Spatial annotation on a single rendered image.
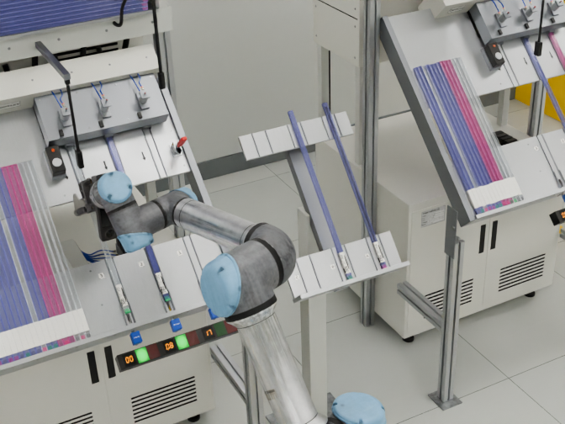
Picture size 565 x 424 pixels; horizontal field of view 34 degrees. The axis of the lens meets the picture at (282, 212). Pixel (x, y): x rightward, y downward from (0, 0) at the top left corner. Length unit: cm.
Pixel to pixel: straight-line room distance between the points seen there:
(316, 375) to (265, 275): 110
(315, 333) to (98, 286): 74
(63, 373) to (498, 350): 159
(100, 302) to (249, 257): 65
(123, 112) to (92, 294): 51
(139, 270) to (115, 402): 62
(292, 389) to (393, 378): 143
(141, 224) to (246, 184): 242
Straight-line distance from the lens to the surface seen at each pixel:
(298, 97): 471
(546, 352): 352
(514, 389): 334
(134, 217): 217
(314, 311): 279
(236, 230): 204
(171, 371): 296
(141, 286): 246
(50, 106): 256
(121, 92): 260
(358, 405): 205
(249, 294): 186
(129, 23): 260
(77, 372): 284
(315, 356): 290
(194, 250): 251
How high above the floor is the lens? 214
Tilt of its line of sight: 30 degrees down
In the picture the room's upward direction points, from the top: 2 degrees counter-clockwise
